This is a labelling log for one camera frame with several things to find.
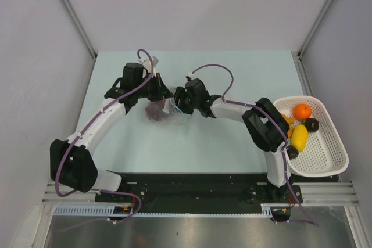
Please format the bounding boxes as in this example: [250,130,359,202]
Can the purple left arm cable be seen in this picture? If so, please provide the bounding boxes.
[55,48,155,233]

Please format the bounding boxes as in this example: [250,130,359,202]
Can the clear zip top bag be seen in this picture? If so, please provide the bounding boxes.
[141,97,191,129]

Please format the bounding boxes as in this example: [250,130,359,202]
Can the brown fake bread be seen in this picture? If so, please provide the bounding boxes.
[281,113,295,138]

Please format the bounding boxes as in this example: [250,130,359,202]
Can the aluminium rail frame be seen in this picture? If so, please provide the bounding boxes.
[40,181,361,205]

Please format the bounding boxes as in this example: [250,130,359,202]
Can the yellow fake lemon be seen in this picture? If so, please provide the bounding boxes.
[291,124,309,152]

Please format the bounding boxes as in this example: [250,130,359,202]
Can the dark purple fake grapes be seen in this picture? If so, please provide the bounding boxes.
[145,102,169,121]

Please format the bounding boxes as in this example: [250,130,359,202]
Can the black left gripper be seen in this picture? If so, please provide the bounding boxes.
[135,73,173,102]

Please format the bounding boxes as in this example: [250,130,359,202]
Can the white perforated plastic basket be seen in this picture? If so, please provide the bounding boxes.
[274,96,349,178]

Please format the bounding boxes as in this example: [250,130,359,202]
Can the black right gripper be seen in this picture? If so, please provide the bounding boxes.
[167,86,200,114]

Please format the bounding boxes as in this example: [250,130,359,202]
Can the white slotted cable duct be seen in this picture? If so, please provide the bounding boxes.
[53,204,137,217]

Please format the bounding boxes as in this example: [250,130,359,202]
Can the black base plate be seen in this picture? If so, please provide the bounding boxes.
[59,172,340,220]

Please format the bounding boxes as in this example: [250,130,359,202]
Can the orange fake fruit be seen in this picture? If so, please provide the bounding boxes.
[292,103,312,121]

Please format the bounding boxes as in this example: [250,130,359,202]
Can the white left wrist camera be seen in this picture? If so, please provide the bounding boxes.
[138,55,160,71]

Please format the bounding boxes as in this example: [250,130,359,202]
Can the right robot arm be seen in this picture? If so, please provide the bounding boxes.
[174,78,290,202]

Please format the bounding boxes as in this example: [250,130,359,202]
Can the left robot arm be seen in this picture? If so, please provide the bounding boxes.
[50,57,173,202]

